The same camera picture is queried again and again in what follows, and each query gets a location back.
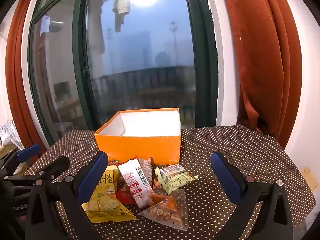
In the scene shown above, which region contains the brown striped snack packet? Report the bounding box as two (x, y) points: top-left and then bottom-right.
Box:
(139, 157), (153, 188)

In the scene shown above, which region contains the brown polka dot tablecloth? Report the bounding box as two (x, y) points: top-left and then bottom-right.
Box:
(22, 124), (316, 240)

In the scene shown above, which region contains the hanging pale garment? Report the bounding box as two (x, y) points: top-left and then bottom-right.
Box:
(112, 0), (132, 33)

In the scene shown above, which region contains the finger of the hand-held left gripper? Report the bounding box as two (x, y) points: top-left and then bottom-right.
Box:
(4, 156), (71, 186)
(0, 144), (42, 174)

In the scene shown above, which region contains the yellow potato chip bag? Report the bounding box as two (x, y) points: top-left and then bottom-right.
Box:
(82, 169), (137, 223)

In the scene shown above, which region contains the dark green window frame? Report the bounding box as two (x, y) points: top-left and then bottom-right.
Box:
(27, 0), (219, 145)

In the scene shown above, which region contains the balcony railing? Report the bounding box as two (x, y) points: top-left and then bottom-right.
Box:
(91, 66), (195, 125)

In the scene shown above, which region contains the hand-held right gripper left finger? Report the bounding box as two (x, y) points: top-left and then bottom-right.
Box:
(25, 151), (108, 240)

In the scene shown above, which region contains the black and white patterned cloth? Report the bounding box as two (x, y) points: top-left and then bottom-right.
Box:
(0, 120), (24, 153)

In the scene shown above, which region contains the white and red snack packet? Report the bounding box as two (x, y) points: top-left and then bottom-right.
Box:
(117, 159), (155, 212)

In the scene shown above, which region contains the light wooden board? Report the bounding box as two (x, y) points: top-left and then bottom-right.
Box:
(301, 166), (317, 193)

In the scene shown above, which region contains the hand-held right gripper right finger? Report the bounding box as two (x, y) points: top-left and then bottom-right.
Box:
(210, 151), (293, 240)

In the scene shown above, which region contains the orange cardboard box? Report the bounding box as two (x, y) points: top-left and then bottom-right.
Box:
(94, 107), (181, 165)

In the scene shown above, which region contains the rust orange curtain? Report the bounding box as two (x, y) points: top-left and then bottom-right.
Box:
(220, 0), (303, 149)
(5, 0), (50, 150)

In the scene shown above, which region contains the dark red snack packet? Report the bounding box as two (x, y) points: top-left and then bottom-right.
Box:
(115, 184), (140, 207)

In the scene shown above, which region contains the clear triangular snack packet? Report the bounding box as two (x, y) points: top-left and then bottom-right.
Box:
(137, 189), (189, 231)

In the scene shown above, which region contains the pale green labelled snack packet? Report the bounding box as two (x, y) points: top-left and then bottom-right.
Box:
(160, 164), (188, 180)

